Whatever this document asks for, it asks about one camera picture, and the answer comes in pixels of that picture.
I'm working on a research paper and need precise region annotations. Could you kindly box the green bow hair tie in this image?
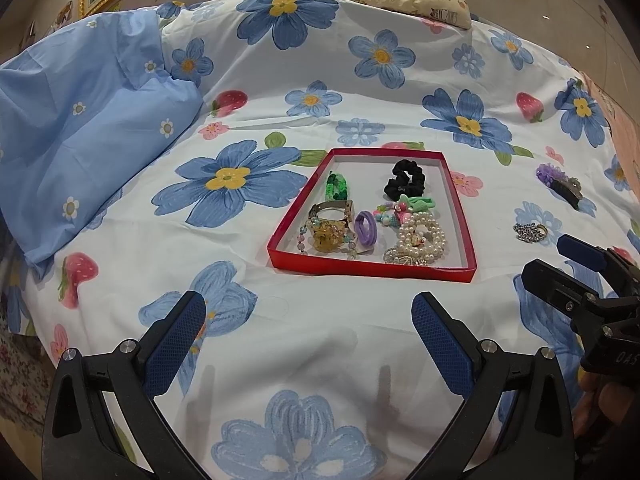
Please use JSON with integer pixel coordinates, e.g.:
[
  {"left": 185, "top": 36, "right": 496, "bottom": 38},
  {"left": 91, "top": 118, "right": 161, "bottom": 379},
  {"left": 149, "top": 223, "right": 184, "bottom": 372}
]
[{"left": 397, "top": 195, "right": 437, "bottom": 216}]

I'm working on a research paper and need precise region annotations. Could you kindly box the purple flower hair clip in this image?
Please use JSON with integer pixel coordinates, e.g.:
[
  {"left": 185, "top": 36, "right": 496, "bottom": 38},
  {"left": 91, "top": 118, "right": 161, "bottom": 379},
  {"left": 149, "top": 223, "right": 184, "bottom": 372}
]
[{"left": 535, "top": 162, "right": 584, "bottom": 210}]

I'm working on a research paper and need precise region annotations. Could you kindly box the colourful bead bracelet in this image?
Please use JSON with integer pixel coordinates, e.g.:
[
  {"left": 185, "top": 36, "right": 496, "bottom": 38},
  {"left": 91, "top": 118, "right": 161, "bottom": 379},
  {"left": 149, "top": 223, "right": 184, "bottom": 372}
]
[{"left": 373, "top": 201, "right": 407, "bottom": 227}]

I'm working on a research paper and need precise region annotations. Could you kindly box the black scrunchie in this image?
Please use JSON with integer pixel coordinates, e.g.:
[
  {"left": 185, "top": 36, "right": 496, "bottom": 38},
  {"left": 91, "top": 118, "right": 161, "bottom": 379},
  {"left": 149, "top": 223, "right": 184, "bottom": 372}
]
[{"left": 383, "top": 158, "right": 427, "bottom": 199}]

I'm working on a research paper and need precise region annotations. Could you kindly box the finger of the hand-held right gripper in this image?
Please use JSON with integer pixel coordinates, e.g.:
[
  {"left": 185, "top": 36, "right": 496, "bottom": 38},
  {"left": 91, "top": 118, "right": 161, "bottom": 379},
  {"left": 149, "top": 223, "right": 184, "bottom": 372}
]
[
  {"left": 556, "top": 233, "right": 640, "bottom": 283},
  {"left": 521, "top": 258, "right": 621, "bottom": 323}
]

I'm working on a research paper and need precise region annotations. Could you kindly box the floral patterned cloth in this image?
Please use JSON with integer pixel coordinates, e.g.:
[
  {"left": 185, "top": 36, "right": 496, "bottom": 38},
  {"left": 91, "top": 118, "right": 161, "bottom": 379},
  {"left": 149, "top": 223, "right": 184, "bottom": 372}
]
[{"left": 0, "top": 330, "right": 57, "bottom": 438}]

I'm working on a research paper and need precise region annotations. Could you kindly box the yellow hair claw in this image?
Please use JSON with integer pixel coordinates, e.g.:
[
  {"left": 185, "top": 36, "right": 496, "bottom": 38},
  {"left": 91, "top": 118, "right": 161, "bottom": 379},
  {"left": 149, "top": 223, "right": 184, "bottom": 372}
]
[{"left": 308, "top": 218, "right": 354, "bottom": 254}]

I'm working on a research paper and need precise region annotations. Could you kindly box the green braided bracelet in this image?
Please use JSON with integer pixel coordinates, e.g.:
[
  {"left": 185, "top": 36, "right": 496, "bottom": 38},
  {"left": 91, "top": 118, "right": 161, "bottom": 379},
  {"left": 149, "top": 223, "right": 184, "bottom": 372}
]
[{"left": 324, "top": 172, "right": 351, "bottom": 201}]

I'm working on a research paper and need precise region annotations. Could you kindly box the purple ring hair tie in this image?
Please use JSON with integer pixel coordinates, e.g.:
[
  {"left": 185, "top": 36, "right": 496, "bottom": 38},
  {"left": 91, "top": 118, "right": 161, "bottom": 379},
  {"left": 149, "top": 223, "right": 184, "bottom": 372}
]
[{"left": 354, "top": 210, "right": 379, "bottom": 247}]

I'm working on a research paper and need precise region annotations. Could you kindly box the gold wrist watch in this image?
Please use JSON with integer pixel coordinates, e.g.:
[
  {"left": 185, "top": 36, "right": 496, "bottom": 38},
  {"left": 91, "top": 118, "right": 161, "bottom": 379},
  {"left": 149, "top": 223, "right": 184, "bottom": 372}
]
[{"left": 307, "top": 199, "right": 356, "bottom": 227}]

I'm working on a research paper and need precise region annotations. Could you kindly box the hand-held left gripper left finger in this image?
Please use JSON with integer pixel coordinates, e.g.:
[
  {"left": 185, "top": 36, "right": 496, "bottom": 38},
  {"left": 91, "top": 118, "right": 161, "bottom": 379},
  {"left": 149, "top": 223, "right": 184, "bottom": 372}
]
[{"left": 42, "top": 290, "right": 208, "bottom": 480}]

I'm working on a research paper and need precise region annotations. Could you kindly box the floral strawberry bedsheet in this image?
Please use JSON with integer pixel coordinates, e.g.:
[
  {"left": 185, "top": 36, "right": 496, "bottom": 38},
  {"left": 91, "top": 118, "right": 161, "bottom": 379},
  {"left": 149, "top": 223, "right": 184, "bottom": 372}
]
[{"left": 0, "top": 0, "right": 640, "bottom": 480}]

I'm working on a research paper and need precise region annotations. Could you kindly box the light blue pillow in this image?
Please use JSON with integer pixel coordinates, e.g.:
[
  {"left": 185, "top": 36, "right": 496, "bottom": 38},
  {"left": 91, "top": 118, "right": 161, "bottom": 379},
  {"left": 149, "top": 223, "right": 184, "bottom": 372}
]
[{"left": 0, "top": 10, "right": 204, "bottom": 267}]

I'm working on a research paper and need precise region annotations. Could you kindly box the person's right hand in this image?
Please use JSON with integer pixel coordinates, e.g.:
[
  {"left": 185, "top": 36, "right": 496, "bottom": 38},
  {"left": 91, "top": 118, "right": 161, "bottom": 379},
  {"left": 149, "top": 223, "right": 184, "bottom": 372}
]
[{"left": 574, "top": 369, "right": 640, "bottom": 441}]

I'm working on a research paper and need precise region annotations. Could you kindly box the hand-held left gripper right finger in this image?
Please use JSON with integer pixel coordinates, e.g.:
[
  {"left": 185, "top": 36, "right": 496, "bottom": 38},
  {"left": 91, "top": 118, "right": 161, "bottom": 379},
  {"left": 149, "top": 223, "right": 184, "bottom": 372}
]
[{"left": 411, "top": 291, "right": 576, "bottom": 480}]

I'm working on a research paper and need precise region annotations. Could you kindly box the silver brooch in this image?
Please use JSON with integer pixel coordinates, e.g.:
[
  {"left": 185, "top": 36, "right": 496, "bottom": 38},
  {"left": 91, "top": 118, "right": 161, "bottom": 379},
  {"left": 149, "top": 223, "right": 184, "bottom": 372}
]
[{"left": 383, "top": 250, "right": 437, "bottom": 267}]

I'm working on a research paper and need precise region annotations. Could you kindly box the red shallow box tray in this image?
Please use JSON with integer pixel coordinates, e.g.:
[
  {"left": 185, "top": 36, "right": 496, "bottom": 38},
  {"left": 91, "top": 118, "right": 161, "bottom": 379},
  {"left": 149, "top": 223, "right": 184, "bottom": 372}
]
[{"left": 266, "top": 148, "right": 477, "bottom": 284}]

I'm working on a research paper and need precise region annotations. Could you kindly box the silver chain with ring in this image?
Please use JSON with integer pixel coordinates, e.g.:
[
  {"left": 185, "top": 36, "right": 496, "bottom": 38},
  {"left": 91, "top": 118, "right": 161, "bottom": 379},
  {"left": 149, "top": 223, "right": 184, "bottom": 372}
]
[{"left": 513, "top": 221, "right": 549, "bottom": 244}]

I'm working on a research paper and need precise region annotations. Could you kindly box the white pearl bracelet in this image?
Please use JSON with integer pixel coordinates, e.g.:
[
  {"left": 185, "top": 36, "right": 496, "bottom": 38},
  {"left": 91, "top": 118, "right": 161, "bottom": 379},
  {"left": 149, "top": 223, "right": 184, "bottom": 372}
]
[{"left": 392, "top": 213, "right": 446, "bottom": 264}]

